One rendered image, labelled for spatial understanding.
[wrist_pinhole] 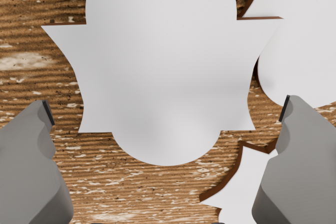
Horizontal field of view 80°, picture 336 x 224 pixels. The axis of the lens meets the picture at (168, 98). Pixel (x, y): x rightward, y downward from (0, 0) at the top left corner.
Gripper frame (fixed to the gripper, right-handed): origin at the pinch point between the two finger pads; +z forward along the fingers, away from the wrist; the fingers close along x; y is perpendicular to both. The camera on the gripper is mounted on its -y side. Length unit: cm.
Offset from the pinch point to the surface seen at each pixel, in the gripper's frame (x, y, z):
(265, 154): 7.8, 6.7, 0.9
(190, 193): 1.9, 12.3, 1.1
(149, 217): -2.3, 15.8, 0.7
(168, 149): 0.0, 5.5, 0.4
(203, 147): 2.7, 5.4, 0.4
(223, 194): 4.9, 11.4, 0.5
